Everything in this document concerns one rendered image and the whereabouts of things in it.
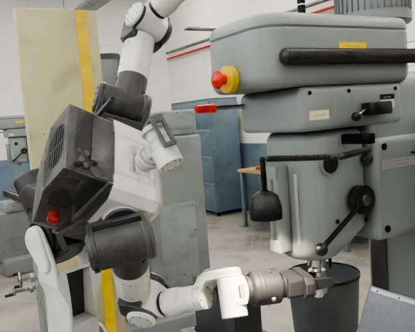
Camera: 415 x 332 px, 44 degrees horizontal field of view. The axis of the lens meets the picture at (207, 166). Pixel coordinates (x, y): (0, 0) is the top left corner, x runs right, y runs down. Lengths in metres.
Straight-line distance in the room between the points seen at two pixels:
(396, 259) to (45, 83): 1.91
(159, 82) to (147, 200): 9.90
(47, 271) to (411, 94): 1.10
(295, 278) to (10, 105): 9.11
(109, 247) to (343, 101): 0.62
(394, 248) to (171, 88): 9.74
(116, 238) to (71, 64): 1.78
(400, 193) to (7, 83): 9.22
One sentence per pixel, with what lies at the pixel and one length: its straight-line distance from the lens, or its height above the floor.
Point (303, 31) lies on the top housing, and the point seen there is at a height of 1.85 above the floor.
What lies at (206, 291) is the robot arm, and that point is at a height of 1.23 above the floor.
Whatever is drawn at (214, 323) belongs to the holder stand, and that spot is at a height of 0.98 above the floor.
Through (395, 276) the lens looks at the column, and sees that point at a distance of 1.70.
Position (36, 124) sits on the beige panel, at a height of 1.71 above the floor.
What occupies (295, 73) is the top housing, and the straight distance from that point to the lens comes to 1.11.
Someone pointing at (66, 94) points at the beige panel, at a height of 1.86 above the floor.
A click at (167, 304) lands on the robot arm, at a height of 1.20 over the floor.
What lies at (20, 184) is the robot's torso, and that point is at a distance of 1.62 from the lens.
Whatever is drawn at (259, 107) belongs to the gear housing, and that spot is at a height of 1.69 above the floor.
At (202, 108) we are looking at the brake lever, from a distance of 1.23.
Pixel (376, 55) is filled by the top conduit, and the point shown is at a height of 1.79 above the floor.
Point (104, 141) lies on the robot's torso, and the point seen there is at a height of 1.64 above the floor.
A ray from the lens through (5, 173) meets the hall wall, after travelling 10.10.
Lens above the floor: 1.68
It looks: 5 degrees down
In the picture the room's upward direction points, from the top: 4 degrees counter-clockwise
